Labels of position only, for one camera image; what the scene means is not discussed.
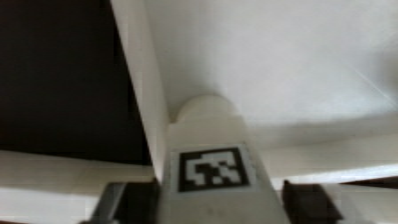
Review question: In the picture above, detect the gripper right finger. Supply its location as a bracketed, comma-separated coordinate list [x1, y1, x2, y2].
[279, 179, 369, 224]

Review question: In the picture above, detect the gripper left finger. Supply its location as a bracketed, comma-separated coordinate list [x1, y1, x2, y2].
[80, 180, 160, 224]

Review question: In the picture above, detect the white table leg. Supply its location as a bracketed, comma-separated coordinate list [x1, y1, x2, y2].
[156, 95, 289, 224]

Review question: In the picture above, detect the white square table top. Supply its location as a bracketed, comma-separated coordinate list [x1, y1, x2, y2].
[110, 0, 398, 182]

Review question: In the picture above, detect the white U-shaped obstacle fence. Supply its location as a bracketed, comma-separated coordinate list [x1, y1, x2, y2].
[0, 150, 398, 224]

